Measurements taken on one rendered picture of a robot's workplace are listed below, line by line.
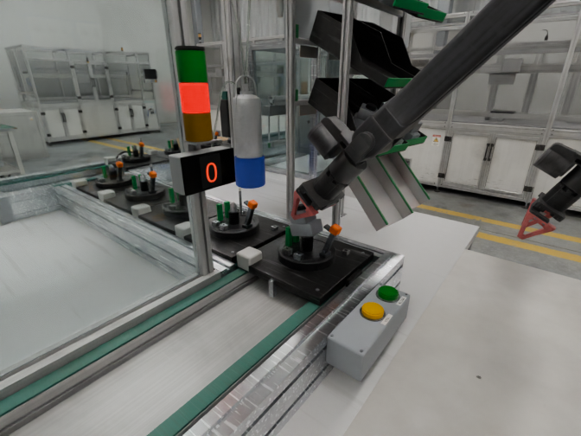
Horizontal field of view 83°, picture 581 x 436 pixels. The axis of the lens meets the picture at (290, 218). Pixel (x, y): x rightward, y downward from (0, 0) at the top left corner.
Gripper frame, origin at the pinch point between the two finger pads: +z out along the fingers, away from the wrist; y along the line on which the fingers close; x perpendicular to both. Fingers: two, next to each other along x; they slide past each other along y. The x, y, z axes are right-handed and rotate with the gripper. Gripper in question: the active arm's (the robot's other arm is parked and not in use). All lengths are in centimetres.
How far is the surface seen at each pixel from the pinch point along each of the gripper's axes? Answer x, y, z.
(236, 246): -4.0, 7.7, 18.1
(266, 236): -2.6, -1.6, 16.9
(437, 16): -21, -44, -39
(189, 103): -22.8, 21.2, -12.9
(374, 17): -423, -839, 138
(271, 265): 5.8, 8.6, 9.4
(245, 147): -55, -53, 51
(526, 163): 52, -393, 32
